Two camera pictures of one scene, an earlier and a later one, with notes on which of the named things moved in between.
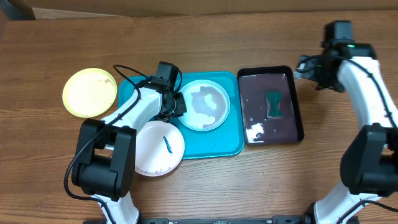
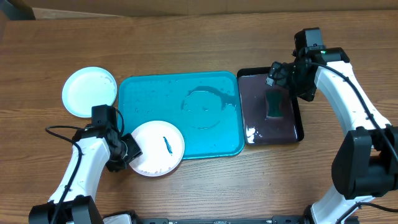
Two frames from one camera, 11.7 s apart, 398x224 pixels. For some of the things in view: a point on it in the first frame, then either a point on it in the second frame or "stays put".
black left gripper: [181, 108] to [134, 150]
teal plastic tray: [227, 139] stays put
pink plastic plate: [159, 147] stays put
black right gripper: [309, 65] to [307, 93]
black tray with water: [259, 127] stays put
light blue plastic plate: [207, 103] to [87, 87]
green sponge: [274, 98] stays put
